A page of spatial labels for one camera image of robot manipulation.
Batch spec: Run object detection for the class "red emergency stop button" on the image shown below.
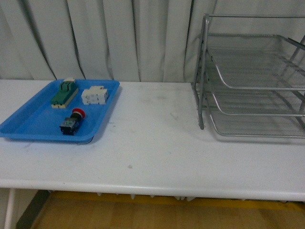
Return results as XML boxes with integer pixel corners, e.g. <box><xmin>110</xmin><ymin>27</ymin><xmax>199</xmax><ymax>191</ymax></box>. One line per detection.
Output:
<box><xmin>60</xmin><ymin>108</ymin><xmax>86</xmax><ymax>135</ymax></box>

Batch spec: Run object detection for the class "mesh rack tray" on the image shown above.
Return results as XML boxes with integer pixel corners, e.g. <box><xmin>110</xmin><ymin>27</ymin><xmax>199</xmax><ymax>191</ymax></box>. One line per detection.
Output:
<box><xmin>205</xmin><ymin>109</ymin><xmax>305</xmax><ymax>139</ymax></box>
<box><xmin>206</xmin><ymin>86</ymin><xmax>305</xmax><ymax>117</ymax></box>
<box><xmin>207</xmin><ymin>34</ymin><xmax>305</xmax><ymax>91</ymax></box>

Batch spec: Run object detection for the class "white circuit breaker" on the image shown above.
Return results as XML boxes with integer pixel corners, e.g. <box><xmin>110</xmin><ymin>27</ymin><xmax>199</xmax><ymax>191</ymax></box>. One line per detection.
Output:
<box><xmin>81</xmin><ymin>86</ymin><xmax>109</xmax><ymax>105</ymax></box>

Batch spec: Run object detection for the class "white curtain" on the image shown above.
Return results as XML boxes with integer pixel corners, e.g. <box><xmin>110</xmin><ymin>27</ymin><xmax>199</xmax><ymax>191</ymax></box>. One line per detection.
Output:
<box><xmin>0</xmin><ymin>0</ymin><xmax>305</xmax><ymax>82</ymax></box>

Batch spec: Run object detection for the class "blue plastic tray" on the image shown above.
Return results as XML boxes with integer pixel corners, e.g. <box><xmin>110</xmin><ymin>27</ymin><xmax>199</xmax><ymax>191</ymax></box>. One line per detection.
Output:
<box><xmin>0</xmin><ymin>80</ymin><xmax>120</xmax><ymax>143</ymax></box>

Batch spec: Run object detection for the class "white table leg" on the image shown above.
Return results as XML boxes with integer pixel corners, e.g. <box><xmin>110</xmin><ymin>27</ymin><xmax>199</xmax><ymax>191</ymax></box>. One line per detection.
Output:
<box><xmin>4</xmin><ymin>188</ymin><xmax>16</xmax><ymax>229</ymax></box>

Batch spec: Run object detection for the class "silver mesh rack frame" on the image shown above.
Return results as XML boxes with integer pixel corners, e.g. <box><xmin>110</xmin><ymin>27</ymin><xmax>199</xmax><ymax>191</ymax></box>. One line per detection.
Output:
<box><xmin>192</xmin><ymin>14</ymin><xmax>305</xmax><ymax>128</ymax></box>

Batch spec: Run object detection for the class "green knife switch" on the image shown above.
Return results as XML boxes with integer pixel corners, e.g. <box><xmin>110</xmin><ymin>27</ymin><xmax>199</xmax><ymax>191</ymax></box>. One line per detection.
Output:
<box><xmin>50</xmin><ymin>78</ymin><xmax>79</xmax><ymax>109</ymax></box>

